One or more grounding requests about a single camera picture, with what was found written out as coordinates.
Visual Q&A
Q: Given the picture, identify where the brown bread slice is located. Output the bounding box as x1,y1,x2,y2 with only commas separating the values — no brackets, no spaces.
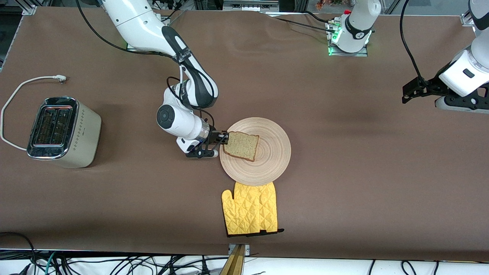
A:
223,131,259,162

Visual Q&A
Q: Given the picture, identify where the round wooden plate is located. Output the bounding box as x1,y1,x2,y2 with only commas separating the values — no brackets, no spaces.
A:
220,117,291,186

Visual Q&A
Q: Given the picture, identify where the beige chrome toaster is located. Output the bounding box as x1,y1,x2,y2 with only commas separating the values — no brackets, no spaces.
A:
27,97,102,169

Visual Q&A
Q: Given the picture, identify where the yellow quilted oven mitt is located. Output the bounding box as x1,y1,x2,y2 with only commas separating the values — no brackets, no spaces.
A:
222,183,263,236
255,181,285,234

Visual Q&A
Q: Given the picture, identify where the yellow extrusion bar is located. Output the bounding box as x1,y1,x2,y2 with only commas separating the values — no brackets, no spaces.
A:
219,244,246,275

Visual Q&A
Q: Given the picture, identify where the orange patterned object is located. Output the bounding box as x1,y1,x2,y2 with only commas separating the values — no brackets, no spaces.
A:
315,0,344,11

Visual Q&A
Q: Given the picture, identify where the grey metal equipment box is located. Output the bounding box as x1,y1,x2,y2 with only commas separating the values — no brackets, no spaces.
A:
222,0,280,12

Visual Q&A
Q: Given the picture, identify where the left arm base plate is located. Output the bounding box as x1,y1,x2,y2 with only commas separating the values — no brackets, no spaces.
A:
328,43,369,57

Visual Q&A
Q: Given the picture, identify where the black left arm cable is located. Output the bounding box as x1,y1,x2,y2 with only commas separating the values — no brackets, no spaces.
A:
399,0,425,84

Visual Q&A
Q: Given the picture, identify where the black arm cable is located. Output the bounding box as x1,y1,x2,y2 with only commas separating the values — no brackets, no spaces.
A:
76,0,216,132
399,0,425,84

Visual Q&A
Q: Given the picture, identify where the small metal bracket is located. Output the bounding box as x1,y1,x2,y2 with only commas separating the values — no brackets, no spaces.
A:
228,244,251,256

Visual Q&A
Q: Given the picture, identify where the black base cable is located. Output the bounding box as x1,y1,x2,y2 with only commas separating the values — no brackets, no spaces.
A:
151,0,186,23

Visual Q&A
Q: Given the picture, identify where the black table cable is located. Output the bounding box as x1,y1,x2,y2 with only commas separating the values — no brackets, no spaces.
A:
273,11,337,32

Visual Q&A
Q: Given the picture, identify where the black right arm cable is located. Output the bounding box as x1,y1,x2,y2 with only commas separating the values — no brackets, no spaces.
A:
76,0,216,132

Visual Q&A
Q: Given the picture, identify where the black floor cable tangle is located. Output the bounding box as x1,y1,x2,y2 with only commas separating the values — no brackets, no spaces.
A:
57,254,230,275

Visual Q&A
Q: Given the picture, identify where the white toaster power cord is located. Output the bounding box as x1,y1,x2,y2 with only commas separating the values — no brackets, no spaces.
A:
1,75,68,150

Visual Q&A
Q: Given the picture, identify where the teal floor cable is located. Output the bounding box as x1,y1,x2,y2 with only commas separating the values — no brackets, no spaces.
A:
36,251,58,275

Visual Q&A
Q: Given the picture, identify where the black looped floor cable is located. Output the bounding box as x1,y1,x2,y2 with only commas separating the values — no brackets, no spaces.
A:
0,232,37,275

